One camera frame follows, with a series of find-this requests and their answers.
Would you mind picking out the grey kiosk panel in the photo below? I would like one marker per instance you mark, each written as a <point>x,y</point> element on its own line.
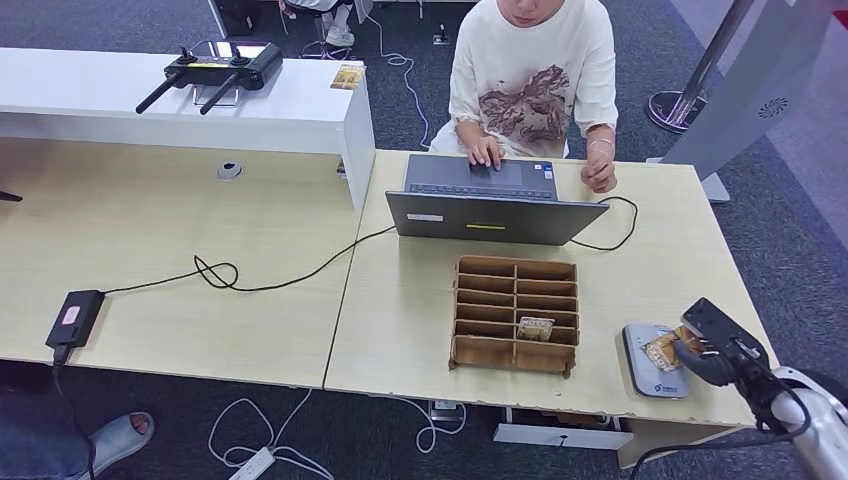
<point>768,66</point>

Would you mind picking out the gold patterned ID card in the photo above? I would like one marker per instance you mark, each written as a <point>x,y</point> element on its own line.
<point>659,351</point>

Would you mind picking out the brown cardboard card organizer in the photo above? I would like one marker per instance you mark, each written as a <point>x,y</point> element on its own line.
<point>484,354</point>

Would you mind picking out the metal stanchion post with base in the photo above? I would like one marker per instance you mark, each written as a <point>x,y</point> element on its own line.
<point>712,50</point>

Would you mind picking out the grey floor socket box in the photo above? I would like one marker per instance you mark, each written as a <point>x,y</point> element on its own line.
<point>445,412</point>

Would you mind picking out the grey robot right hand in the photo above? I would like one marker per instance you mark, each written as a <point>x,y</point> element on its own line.
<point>709,371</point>

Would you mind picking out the person's right forearm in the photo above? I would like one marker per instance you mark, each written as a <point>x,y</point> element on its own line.
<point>472,130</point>

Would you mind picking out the person with white shoes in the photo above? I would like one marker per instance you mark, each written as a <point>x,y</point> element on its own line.
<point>340,34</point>

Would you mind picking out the person's right hand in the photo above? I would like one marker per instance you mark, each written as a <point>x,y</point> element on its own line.
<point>487,151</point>

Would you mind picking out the person's left forearm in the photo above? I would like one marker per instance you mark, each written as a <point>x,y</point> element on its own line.
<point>601,134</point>

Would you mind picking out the person's left hand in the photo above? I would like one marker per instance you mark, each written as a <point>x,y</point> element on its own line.
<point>599,175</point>

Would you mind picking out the small black floor object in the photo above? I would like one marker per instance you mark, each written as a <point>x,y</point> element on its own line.
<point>441,34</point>

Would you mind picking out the round grey desk grommet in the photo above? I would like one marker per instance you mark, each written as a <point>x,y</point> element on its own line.
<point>229,171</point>

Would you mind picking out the white counter shelf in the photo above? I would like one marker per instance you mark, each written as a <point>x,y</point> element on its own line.
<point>285,110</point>

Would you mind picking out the gold patterned room key card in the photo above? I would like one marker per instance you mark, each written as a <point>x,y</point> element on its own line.
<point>535,329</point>

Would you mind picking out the grey slipper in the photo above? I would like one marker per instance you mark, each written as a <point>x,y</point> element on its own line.
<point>119,440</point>

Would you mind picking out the black object at desk edge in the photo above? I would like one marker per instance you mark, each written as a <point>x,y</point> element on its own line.
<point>9,197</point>

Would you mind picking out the black power adapter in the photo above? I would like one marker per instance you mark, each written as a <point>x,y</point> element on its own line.
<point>74,320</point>

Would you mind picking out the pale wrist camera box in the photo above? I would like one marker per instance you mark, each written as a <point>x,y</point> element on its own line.
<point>719,324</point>

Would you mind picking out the chair base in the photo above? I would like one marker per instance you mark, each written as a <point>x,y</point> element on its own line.
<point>326,51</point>

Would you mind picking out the grey laptop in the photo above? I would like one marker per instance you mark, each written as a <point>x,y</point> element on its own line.
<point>490,223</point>

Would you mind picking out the white drawer panel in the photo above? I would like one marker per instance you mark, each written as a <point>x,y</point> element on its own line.
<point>563,435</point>

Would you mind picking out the grey card reader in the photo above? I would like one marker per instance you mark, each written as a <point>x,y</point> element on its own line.
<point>652,384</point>

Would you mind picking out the person's leg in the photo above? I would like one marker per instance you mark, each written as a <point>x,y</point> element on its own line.
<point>33,444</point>

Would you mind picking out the black cabinet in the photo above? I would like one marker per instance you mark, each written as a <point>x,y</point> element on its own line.
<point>235,18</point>

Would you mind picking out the black remote controller with antennas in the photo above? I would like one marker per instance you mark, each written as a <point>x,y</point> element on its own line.
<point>222,67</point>

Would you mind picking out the white power strip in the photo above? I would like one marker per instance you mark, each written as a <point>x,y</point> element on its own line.
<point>252,465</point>

